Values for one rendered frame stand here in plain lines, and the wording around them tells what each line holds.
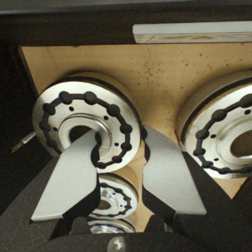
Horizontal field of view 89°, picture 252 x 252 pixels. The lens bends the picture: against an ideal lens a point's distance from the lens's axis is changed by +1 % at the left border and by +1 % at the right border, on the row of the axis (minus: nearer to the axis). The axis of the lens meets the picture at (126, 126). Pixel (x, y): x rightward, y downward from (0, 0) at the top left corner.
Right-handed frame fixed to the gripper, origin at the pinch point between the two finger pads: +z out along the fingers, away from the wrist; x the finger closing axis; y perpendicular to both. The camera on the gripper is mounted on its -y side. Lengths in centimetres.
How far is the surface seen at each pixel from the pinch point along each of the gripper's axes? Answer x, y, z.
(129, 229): 0.1, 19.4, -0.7
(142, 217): 2.7, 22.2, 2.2
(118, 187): -0.8, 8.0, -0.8
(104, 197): -2.7, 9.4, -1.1
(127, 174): 0.3, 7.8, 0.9
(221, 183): 13.8, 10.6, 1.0
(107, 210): -2.7, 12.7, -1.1
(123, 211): -0.6, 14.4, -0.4
